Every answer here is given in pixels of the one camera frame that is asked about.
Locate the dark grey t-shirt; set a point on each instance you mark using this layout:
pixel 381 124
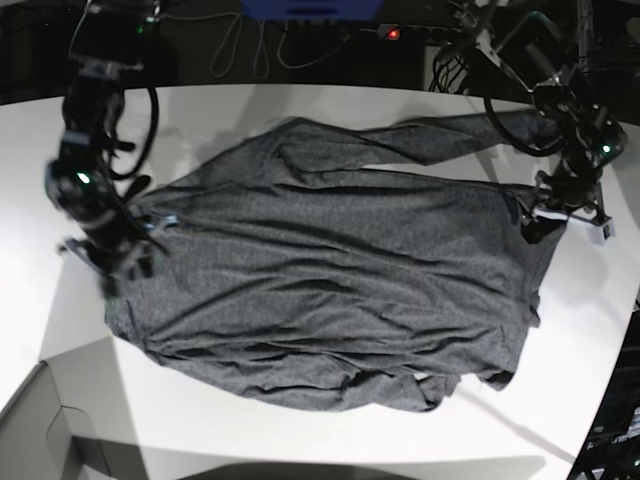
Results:
pixel 307 270

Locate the black power strip red light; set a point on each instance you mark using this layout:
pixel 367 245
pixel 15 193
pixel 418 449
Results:
pixel 427 35

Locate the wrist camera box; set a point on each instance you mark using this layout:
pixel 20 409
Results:
pixel 601 233

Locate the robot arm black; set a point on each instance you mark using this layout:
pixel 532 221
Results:
pixel 532 52
pixel 96 175

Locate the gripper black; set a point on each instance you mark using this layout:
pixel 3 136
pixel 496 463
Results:
pixel 559 198
pixel 122 251

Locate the blue box at top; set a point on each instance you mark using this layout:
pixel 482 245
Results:
pixel 350 10

